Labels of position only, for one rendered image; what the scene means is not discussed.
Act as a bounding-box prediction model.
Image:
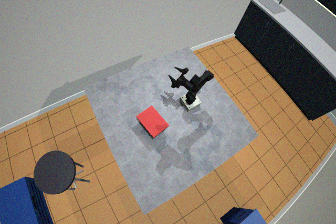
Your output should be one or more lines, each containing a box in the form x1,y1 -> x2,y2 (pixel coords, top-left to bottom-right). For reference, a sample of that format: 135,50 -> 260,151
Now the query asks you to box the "red lid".
137,106 -> 169,138

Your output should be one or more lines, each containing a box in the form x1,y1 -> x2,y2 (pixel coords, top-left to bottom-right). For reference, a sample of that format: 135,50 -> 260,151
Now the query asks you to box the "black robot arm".
175,70 -> 214,105

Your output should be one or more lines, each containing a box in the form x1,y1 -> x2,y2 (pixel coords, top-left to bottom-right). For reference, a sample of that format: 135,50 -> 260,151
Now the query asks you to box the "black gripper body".
171,68 -> 189,88

